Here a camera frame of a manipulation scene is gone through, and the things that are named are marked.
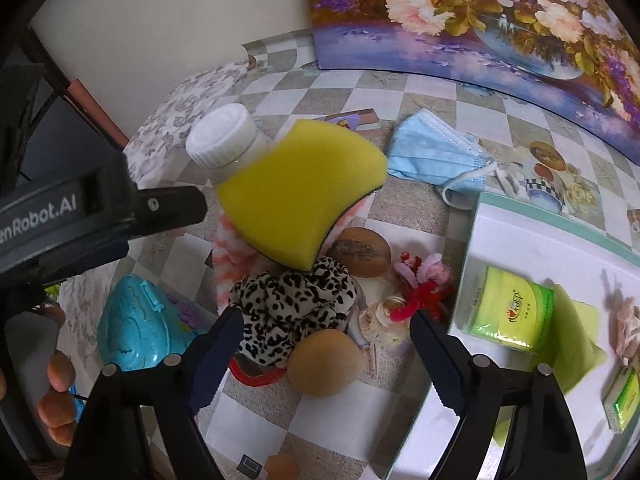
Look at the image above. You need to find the white round lid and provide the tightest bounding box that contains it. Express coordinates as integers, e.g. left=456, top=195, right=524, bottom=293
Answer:
left=186, top=104, right=273, bottom=183

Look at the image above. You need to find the red pink pipe cleaner flower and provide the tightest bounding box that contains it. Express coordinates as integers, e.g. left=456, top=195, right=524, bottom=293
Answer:
left=390, top=252, right=456, bottom=322

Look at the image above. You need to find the white tray with green rim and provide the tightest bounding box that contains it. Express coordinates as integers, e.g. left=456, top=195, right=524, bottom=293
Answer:
left=382, top=192, right=640, bottom=480

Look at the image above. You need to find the purple cartoon snack packet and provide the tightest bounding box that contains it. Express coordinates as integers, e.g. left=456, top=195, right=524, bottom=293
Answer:
left=320, top=109, right=382, bottom=132

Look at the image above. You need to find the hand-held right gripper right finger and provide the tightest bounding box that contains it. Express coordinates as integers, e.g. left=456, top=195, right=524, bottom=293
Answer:
left=410, top=308, right=586, bottom=480

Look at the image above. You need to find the grey floral tablecloth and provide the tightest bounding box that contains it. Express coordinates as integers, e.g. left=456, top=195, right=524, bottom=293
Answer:
left=122, top=62, right=251, bottom=186

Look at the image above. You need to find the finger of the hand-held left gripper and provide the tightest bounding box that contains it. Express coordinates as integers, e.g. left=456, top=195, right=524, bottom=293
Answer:
left=129, top=185, right=208, bottom=241

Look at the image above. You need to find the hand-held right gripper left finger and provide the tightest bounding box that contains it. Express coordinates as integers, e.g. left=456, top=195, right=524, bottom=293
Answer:
left=65, top=306, right=246, bottom=480

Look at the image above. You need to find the blue face mask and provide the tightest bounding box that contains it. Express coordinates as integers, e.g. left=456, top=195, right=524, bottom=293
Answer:
left=387, top=108, right=498, bottom=208

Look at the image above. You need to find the white tissue packet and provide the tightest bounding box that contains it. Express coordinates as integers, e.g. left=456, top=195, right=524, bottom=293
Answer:
left=602, top=365, right=640, bottom=433

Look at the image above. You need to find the yellow sponge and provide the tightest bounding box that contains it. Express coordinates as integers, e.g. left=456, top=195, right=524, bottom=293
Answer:
left=216, top=120, right=388, bottom=272

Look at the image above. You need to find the flower painting canvas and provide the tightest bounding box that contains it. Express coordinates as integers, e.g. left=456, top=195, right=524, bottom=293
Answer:
left=300, top=0, right=640, bottom=161

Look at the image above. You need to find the green tissue packet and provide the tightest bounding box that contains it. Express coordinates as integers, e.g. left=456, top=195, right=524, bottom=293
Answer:
left=462, top=266, right=555, bottom=356

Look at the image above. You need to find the small black square tag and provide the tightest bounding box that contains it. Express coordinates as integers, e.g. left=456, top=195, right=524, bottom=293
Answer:
left=236, top=454, right=263, bottom=478

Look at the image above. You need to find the lime green cloth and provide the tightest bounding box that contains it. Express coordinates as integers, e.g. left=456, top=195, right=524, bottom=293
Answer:
left=492, top=284, right=608, bottom=448

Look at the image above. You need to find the beige potato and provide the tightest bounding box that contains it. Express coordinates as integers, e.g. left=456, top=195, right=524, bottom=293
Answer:
left=286, top=330, right=365, bottom=397

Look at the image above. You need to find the teal plastic toy case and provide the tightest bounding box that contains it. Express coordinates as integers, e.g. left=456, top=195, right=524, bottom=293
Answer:
left=97, top=276, right=221, bottom=372

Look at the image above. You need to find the person's left hand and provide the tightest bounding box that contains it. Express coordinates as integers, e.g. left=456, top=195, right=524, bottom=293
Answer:
left=39, top=352, right=78, bottom=447

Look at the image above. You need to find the brown wooden board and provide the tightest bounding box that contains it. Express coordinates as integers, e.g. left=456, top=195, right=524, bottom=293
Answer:
left=70, top=79, right=130, bottom=152

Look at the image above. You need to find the red shiny container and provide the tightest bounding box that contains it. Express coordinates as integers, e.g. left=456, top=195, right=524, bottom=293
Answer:
left=229, top=354, right=287, bottom=388

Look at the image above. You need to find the pale pink fluffy scrunchie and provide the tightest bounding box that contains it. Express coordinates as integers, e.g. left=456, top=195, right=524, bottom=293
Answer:
left=614, top=300, right=640, bottom=361

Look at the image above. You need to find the black white spotted cloth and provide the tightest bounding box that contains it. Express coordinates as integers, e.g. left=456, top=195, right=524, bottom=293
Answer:
left=229, top=256, right=361, bottom=370

